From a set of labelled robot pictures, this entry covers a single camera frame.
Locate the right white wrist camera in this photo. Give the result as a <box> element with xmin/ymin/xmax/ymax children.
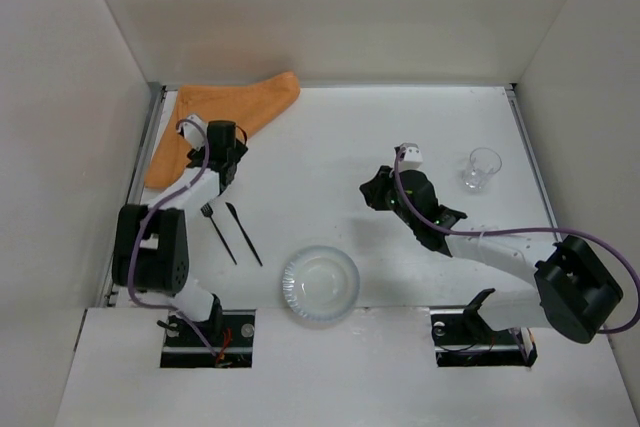
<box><xmin>398</xmin><ymin>143</ymin><xmax>423</xmax><ymax>170</ymax></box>

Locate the orange cloth napkin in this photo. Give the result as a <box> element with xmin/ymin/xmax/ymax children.
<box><xmin>144</xmin><ymin>71</ymin><xmax>300</xmax><ymax>190</ymax></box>

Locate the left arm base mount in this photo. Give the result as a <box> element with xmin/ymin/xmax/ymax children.
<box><xmin>157</xmin><ymin>310</ymin><xmax>256</xmax><ymax>369</ymax></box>

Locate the black plastic knife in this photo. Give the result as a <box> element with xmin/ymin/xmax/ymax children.
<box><xmin>225</xmin><ymin>202</ymin><xmax>264</xmax><ymax>267</ymax></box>

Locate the black plastic fork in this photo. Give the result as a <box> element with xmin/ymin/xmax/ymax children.
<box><xmin>201</xmin><ymin>203</ymin><xmax>237</xmax><ymax>265</ymax></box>

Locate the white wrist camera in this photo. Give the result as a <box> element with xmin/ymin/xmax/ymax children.
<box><xmin>176</xmin><ymin>114</ymin><xmax>207</xmax><ymax>150</ymax></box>
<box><xmin>398</xmin><ymin>143</ymin><xmax>423</xmax><ymax>170</ymax></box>

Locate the clear plastic cup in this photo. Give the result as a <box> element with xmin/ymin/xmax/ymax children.
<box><xmin>461</xmin><ymin>147</ymin><xmax>502</xmax><ymax>192</ymax></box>

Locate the clear plastic plate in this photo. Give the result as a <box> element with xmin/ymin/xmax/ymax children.
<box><xmin>281</xmin><ymin>245</ymin><xmax>360</xmax><ymax>323</ymax></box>

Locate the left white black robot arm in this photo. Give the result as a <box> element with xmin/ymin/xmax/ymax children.
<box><xmin>111</xmin><ymin>114</ymin><xmax>248</xmax><ymax>343</ymax></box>

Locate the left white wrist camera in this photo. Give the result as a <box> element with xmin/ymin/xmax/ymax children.
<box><xmin>176</xmin><ymin>114</ymin><xmax>207</xmax><ymax>150</ymax></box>

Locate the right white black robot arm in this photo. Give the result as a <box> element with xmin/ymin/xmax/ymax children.
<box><xmin>359</xmin><ymin>166</ymin><xmax>623</xmax><ymax>344</ymax></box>

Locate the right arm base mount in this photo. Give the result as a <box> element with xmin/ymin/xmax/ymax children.
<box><xmin>430</xmin><ymin>289</ymin><xmax>538</xmax><ymax>368</ymax></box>

